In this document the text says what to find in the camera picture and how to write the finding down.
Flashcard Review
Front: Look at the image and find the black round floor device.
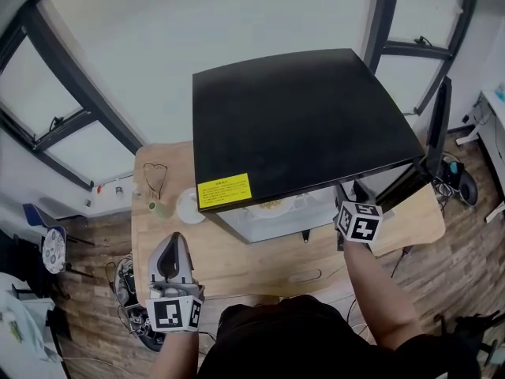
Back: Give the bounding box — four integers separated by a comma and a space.
457, 171, 477, 208

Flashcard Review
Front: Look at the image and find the person's black shirt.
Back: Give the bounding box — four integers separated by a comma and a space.
196, 294, 483, 379

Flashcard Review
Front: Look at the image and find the person's right forearm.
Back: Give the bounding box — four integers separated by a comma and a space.
342, 240, 428, 351

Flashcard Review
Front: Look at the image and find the tangle of floor cables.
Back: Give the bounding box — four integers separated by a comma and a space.
104, 253, 165, 351

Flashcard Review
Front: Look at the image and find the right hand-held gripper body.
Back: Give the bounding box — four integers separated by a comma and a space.
334, 184, 384, 253

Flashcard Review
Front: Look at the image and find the person's left forearm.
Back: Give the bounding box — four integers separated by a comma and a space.
156, 329, 200, 379

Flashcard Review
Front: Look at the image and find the black window frame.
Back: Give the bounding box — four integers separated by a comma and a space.
0, 0, 148, 191
361, 0, 482, 116

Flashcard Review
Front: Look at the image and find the thin black wire loop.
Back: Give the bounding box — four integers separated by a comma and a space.
142, 162, 170, 201

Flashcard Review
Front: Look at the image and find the white desk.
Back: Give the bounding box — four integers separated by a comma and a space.
455, 88, 505, 224

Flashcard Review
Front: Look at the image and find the black office chair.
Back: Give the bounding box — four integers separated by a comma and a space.
433, 312, 503, 367

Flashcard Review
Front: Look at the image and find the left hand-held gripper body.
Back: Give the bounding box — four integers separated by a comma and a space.
145, 231, 206, 333

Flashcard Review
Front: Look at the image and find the white patterned cloth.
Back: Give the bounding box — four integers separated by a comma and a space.
0, 272, 64, 379

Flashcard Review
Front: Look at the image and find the patterned round cushion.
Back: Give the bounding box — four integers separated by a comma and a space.
41, 227, 67, 274

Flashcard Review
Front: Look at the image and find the white plate of food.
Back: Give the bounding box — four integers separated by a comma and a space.
252, 197, 294, 219

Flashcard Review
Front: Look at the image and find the small green cup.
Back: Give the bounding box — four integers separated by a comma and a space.
148, 200, 170, 220

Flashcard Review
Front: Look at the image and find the blue chair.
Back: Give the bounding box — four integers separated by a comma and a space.
21, 202, 95, 280

